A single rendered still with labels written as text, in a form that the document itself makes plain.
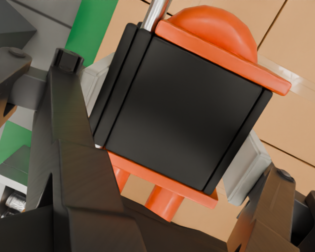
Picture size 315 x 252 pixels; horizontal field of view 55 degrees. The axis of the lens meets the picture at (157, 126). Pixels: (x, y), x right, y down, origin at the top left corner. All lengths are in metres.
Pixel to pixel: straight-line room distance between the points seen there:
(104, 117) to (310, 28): 0.82
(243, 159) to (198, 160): 0.03
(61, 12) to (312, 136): 1.14
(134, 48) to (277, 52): 0.78
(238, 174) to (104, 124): 0.07
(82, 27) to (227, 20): 1.33
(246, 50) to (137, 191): 0.90
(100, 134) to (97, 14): 1.31
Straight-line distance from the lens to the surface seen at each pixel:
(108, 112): 0.16
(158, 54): 0.15
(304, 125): 1.00
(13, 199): 1.21
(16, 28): 1.43
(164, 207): 0.20
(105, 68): 0.16
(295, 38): 0.93
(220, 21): 0.17
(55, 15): 1.52
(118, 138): 0.17
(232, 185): 0.16
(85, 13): 1.48
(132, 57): 0.16
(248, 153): 0.16
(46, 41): 1.55
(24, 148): 1.23
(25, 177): 1.10
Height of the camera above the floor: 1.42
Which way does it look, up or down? 70 degrees down
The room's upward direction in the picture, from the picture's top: 168 degrees counter-clockwise
